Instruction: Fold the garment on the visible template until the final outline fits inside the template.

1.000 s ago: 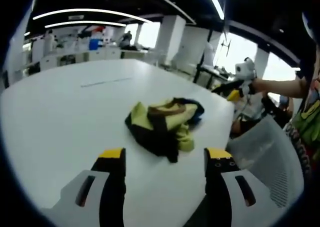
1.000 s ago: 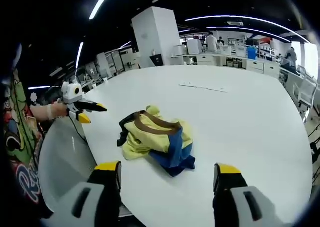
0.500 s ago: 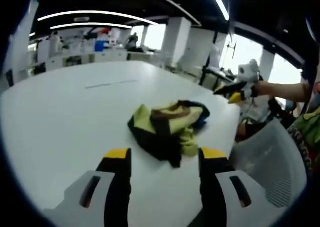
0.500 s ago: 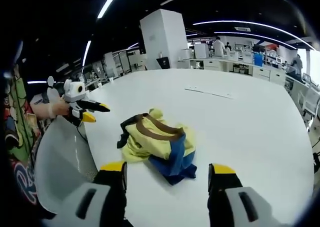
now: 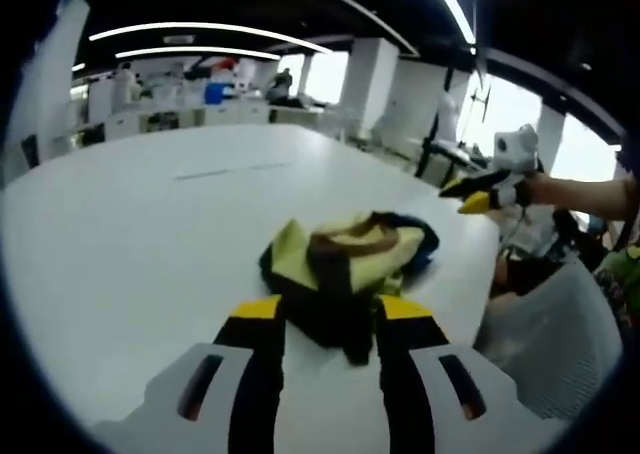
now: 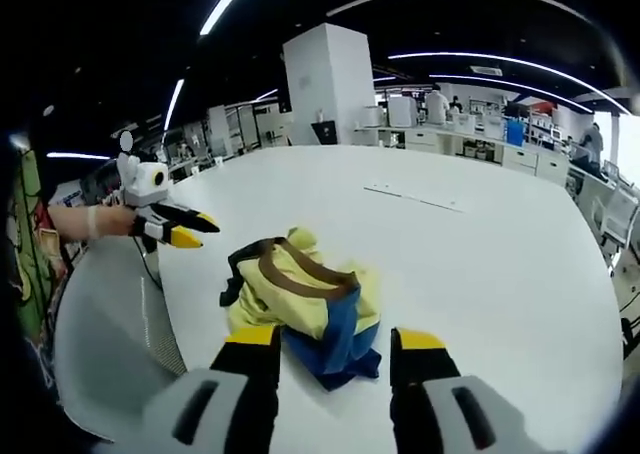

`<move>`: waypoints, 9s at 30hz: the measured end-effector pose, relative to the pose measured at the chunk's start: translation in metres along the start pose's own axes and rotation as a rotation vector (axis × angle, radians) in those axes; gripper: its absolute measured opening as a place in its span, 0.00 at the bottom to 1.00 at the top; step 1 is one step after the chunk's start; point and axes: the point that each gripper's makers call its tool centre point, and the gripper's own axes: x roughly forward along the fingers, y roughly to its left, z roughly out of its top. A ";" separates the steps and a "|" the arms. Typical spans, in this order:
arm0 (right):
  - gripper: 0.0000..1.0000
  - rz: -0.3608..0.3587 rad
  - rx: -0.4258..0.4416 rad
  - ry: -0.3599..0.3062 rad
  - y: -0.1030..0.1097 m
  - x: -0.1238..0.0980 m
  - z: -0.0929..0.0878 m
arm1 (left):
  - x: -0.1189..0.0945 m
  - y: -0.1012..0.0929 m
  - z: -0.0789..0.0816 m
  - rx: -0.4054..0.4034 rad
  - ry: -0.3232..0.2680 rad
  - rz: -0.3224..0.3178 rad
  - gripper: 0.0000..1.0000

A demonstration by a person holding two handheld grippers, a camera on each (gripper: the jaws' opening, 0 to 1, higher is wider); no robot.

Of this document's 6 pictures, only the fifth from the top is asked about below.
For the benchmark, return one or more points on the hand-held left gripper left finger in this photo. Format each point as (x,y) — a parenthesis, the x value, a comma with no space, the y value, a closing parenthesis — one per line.
(210,374)

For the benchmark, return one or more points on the short curved ceiling light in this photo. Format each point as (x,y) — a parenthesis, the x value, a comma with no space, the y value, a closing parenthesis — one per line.
(200,51)

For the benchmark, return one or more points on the straight ceiling light strip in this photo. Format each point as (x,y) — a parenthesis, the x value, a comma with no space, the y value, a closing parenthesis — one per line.
(456,6)

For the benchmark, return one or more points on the yellow black brown garment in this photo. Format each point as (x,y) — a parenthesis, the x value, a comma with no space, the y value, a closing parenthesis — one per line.
(330,269)

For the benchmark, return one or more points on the white mesh chair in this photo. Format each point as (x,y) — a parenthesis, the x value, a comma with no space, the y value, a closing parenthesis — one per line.
(555,339)

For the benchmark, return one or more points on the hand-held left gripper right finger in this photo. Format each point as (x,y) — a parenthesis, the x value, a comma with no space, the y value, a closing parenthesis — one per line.
(465,374)

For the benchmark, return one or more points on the green patterned cloth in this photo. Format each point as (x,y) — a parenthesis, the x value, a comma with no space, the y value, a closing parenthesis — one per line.
(620,274)

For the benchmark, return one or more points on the long curved ceiling light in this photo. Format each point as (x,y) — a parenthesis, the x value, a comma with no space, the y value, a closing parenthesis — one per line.
(210,28)

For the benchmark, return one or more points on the blue box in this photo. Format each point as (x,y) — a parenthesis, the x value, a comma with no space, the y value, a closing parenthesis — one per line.
(217,94)

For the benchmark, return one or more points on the black tripod stand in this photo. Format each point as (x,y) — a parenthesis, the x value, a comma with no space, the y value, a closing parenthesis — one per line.
(430,144)

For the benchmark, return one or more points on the white robot figure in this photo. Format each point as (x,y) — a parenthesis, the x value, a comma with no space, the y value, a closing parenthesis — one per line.
(127,84)

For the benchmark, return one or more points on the long white cabinet row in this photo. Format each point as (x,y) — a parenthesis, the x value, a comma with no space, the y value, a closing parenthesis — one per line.
(220,115)

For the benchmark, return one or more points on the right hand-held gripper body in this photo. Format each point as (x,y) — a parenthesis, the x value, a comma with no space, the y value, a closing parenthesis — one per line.
(515,149)

